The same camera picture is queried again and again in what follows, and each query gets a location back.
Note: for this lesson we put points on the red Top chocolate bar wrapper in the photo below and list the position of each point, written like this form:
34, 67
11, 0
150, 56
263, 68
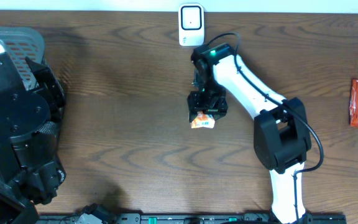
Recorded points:
353, 104

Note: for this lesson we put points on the white barcode scanner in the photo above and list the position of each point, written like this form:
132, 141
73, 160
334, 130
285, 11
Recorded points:
191, 25

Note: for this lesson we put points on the grey plastic mesh basket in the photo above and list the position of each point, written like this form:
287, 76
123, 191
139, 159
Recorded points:
22, 42

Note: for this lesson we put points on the orange snack box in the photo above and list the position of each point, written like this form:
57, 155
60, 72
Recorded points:
203, 121

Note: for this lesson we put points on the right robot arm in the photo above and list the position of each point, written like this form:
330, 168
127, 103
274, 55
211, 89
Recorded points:
281, 139

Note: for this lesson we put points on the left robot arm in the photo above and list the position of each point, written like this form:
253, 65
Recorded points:
30, 121

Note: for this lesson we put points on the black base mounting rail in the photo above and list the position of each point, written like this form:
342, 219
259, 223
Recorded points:
135, 218

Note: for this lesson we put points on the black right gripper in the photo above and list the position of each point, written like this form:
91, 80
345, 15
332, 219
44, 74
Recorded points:
218, 109

